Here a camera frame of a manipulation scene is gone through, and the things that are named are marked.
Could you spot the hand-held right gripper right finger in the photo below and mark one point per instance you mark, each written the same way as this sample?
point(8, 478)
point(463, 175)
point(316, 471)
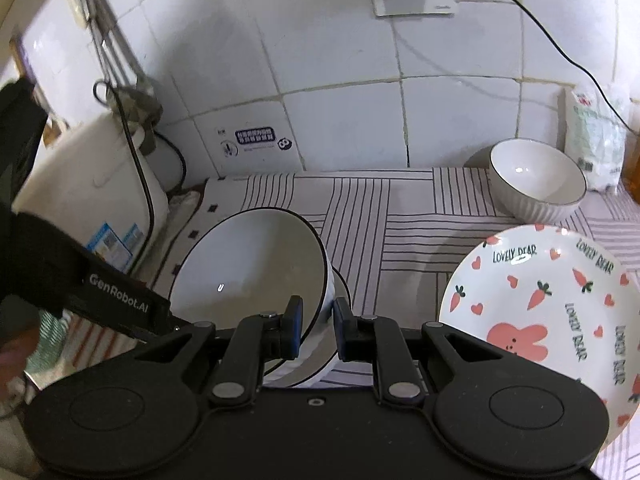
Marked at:
point(340, 321)

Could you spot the large amber sauce bottle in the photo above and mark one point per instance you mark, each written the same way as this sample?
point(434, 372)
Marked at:
point(632, 165)

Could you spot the person's left hand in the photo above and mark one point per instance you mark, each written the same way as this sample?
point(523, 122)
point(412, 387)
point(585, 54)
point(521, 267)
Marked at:
point(15, 355)

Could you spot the white salt bag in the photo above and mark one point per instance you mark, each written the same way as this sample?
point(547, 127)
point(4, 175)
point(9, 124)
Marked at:
point(595, 145)

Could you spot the striped table cloth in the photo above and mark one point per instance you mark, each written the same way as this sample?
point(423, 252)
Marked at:
point(390, 210)

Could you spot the black wall sticker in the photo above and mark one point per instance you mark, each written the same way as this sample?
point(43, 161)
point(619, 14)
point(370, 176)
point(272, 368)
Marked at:
point(254, 135)

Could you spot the red striped cloth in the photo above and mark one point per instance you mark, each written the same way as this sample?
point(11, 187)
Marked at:
point(100, 337)

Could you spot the white rice cooker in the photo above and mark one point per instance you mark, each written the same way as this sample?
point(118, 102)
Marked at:
point(100, 185)

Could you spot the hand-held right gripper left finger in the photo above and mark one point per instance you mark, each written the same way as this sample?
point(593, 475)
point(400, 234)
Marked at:
point(296, 319)

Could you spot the white ribbed bowl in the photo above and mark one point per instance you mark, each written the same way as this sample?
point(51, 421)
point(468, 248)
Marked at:
point(537, 180)
point(250, 270)
point(320, 367)

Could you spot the pink rabbit print plate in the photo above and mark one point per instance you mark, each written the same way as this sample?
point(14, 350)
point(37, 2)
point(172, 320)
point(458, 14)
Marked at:
point(540, 310)

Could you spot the green plastic basket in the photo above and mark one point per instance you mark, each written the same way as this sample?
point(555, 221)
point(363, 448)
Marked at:
point(47, 327)

